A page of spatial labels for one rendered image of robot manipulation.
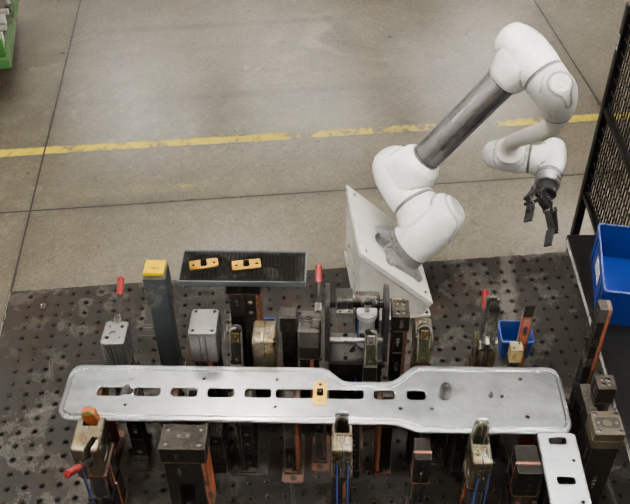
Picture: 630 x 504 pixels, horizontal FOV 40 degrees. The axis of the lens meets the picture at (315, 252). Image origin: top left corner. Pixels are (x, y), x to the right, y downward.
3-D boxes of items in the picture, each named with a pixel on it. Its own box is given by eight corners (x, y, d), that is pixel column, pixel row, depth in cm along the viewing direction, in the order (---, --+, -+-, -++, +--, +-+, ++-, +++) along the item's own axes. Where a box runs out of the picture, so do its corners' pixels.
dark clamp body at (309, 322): (293, 422, 268) (290, 338, 242) (295, 388, 277) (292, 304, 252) (328, 422, 267) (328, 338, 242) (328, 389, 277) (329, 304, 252)
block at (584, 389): (567, 482, 250) (588, 418, 230) (559, 447, 259) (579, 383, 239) (578, 482, 250) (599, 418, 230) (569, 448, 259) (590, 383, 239)
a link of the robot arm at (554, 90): (586, 110, 263) (561, 76, 267) (591, 84, 245) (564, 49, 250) (549, 133, 263) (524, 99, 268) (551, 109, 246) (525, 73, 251)
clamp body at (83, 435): (87, 534, 240) (61, 457, 216) (99, 487, 251) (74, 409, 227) (125, 534, 239) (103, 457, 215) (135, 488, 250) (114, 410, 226)
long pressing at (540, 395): (53, 428, 231) (52, 424, 230) (72, 364, 248) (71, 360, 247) (574, 435, 228) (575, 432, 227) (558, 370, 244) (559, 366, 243)
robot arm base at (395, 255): (366, 220, 297) (378, 211, 295) (407, 246, 311) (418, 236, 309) (379, 259, 285) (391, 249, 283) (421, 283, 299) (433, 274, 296)
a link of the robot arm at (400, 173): (386, 220, 295) (354, 169, 302) (414, 216, 307) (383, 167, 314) (549, 61, 249) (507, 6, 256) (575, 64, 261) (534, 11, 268)
